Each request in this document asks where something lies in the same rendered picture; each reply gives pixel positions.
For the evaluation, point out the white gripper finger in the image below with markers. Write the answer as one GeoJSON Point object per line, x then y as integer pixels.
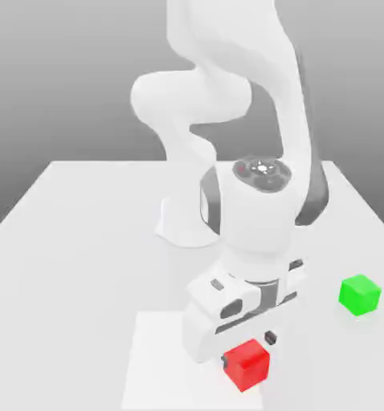
{"type": "Point", "coordinates": [224, 361]}
{"type": "Point", "coordinates": [270, 337]}

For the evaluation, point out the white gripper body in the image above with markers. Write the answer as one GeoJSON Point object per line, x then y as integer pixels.
{"type": "Point", "coordinates": [201, 337]}

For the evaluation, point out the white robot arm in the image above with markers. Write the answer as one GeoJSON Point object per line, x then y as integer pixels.
{"type": "Point", "coordinates": [259, 218]}

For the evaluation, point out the small red cube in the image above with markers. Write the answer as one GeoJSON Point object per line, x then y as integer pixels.
{"type": "Point", "coordinates": [248, 366]}

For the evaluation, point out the small green cube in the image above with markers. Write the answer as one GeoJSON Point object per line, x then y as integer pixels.
{"type": "Point", "coordinates": [359, 293]}

